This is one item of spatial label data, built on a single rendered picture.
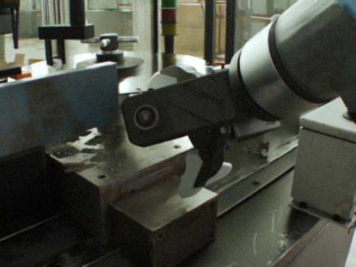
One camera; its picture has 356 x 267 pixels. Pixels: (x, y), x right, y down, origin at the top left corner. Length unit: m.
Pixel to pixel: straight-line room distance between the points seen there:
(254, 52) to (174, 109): 0.09
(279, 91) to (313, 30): 0.06
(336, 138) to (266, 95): 0.28
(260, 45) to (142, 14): 0.96
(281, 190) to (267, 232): 0.13
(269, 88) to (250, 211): 0.35
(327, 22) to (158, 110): 0.16
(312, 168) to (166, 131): 0.31
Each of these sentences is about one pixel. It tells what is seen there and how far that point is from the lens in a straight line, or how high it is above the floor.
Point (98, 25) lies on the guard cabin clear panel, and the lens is 1.46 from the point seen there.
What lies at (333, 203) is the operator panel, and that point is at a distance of 0.59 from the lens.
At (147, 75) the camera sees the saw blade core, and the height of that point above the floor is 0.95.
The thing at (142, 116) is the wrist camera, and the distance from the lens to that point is 0.33.
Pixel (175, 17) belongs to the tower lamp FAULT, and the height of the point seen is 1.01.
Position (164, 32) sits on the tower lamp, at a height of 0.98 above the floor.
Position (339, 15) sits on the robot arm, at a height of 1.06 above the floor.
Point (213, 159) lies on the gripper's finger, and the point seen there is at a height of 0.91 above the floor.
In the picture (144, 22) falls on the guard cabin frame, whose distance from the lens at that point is 1.22.
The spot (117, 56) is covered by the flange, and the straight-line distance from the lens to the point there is 0.60.
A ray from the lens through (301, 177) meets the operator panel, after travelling 0.60.
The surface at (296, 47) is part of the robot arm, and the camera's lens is 0.26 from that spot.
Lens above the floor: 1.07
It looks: 21 degrees down
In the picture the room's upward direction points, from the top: straight up
